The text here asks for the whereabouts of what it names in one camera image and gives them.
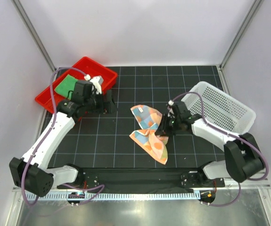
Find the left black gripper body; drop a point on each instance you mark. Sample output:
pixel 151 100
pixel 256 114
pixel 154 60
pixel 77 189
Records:
pixel 96 103

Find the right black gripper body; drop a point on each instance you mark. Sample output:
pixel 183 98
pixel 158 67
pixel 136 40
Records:
pixel 173 125

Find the orange beige towel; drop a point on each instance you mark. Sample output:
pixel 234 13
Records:
pixel 149 120

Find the green towel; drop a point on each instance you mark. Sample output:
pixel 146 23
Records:
pixel 66 86

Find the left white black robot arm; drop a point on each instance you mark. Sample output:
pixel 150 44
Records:
pixel 31 171

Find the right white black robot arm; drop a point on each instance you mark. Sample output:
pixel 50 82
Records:
pixel 242 157

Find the red plastic tray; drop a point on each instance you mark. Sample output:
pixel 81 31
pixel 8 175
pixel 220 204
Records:
pixel 52 99

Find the black grid cutting mat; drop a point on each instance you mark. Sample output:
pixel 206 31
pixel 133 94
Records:
pixel 103 141

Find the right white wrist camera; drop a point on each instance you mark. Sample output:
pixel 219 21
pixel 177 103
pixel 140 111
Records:
pixel 170 106

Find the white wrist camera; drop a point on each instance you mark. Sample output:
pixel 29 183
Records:
pixel 170 106
pixel 96 83

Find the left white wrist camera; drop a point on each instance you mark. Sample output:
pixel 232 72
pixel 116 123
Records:
pixel 96 83

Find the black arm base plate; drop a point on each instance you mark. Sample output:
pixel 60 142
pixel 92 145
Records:
pixel 146 180

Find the slotted cable duct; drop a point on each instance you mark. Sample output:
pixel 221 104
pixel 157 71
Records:
pixel 70 195

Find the aluminium frame rail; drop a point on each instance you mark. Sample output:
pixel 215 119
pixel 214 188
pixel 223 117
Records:
pixel 231 184

